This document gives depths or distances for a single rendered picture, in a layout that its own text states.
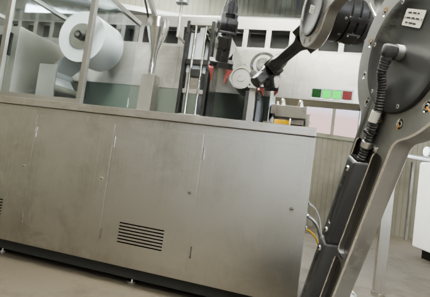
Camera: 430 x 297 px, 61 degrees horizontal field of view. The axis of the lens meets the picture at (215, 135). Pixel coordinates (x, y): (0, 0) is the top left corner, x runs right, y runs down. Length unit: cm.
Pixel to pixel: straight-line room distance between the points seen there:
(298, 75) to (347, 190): 182
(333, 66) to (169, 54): 110
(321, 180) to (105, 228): 340
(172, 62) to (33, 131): 99
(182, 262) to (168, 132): 64
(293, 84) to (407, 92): 186
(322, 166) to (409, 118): 438
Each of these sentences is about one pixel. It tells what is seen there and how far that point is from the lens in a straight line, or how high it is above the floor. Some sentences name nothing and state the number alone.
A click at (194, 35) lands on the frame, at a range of 208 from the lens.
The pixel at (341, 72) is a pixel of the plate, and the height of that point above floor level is 133.
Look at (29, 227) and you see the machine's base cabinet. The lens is 228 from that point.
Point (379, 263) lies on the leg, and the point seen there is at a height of 20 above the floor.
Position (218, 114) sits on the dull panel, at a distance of 240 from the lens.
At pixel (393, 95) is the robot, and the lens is 56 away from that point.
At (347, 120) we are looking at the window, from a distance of 503.
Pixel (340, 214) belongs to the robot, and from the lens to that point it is 62.
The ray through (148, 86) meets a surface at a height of 109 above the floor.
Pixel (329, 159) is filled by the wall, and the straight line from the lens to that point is 492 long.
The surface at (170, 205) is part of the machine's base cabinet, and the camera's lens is 184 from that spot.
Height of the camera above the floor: 71
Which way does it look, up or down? 3 degrees up
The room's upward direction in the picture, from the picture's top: 8 degrees clockwise
